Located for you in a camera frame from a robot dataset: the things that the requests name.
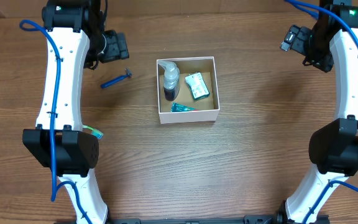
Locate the blue disposable razor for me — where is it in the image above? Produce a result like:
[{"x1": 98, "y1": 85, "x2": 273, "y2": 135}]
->
[{"x1": 100, "y1": 68, "x2": 132, "y2": 89}]

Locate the clear pump bottle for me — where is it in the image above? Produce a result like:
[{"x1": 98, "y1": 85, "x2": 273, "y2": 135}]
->
[{"x1": 157, "y1": 60, "x2": 180, "y2": 101}]

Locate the green white toothbrush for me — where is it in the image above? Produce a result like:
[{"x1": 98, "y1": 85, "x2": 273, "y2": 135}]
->
[{"x1": 83, "y1": 125, "x2": 104, "y2": 139}]

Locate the Colgate toothpaste tube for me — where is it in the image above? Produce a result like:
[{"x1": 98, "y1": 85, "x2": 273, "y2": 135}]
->
[{"x1": 171, "y1": 103, "x2": 197, "y2": 113}]

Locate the green white soap pack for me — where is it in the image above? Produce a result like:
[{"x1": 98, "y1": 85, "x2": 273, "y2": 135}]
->
[{"x1": 185, "y1": 72, "x2": 210, "y2": 101}]

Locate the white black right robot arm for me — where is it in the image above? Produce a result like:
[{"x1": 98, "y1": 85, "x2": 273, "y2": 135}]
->
[{"x1": 271, "y1": 1, "x2": 358, "y2": 223}]

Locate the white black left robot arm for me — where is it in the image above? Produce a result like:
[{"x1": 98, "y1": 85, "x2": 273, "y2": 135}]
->
[{"x1": 19, "y1": 0, "x2": 129, "y2": 223}]

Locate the white cardboard box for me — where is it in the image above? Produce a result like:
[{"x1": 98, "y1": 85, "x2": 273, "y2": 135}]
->
[{"x1": 156, "y1": 57, "x2": 220, "y2": 124}]

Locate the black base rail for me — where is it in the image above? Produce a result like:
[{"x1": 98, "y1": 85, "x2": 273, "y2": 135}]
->
[{"x1": 54, "y1": 213, "x2": 331, "y2": 224}]

